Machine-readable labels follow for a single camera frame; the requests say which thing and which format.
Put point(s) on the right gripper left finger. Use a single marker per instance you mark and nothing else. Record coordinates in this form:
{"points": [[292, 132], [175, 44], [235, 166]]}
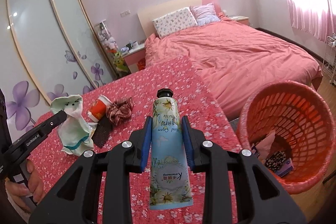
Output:
{"points": [[75, 196]]}

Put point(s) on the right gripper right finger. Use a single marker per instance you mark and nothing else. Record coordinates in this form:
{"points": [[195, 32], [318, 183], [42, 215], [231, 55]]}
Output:
{"points": [[260, 198]]}

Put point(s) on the black floral scrunchie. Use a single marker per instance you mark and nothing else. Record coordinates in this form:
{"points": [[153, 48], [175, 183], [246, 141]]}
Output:
{"points": [[275, 161]]}

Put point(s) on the blue hand cream tube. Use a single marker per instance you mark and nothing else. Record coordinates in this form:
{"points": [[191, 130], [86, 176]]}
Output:
{"points": [[169, 176]]}

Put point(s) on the green face sock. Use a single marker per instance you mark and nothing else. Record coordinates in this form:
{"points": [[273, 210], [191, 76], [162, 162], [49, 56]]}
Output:
{"points": [[75, 132]]}

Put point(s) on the orange plastic trash basket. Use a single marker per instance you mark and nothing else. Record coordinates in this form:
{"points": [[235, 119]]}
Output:
{"points": [[304, 128]]}

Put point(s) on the left hand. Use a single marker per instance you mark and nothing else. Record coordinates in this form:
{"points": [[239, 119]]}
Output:
{"points": [[35, 187]]}

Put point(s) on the black mesh pouch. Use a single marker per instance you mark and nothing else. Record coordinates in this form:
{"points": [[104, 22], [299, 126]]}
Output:
{"points": [[102, 132]]}

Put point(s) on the red paper cup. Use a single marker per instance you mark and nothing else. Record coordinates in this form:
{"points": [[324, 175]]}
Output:
{"points": [[98, 108]]}

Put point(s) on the red floral tablecloth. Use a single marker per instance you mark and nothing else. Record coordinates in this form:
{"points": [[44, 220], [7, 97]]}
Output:
{"points": [[147, 177]]}

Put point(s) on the red plaid scrunchie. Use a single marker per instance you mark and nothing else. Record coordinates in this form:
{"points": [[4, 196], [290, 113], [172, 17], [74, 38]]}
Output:
{"points": [[119, 111]]}

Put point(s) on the sliding floral wardrobe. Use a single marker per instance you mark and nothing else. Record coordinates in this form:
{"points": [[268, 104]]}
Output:
{"points": [[48, 50]]}

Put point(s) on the pink bed duvet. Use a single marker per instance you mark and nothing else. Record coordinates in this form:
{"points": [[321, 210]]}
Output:
{"points": [[234, 60]]}

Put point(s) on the green plush toy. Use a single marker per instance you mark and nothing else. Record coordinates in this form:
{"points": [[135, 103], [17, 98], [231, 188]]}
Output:
{"points": [[120, 63]]}

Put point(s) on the small red bin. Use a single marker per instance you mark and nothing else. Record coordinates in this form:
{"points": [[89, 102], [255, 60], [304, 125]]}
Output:
{"points": [[141, 64]]}

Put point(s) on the pink white nightstand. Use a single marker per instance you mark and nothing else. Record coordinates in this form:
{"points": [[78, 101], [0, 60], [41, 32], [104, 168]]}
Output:
{"points": [[134, 56]]}

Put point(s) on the plush toy display tube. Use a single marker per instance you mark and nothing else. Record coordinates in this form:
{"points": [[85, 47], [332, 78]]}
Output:
{"points": [[106, 39]]}

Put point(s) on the white mug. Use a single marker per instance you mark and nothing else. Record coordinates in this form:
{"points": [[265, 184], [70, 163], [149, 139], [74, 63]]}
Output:
{"points": [[134, 44]]}

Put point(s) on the far side nightstand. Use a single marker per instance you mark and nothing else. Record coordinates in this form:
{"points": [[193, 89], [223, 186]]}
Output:
{"points": [[241, 19]]}

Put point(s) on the pink striped pillow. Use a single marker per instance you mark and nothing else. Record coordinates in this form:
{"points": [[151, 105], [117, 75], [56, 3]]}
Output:
{"points": [[205, 14]]}

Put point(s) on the white floral pillow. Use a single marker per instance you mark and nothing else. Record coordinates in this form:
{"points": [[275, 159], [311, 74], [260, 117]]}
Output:
{"points": [[174, 21]]}

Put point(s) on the beige pink headboard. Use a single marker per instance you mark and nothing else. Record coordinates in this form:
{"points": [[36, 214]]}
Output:
{"points": [[146, 15]]}

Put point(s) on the white wire rack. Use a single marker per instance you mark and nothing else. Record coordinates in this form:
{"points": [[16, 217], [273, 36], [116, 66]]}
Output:
{"points": [[329, 59]]}

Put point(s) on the wall power outlet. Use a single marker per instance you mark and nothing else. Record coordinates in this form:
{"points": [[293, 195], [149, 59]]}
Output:
{"points": [[125, 13]]}

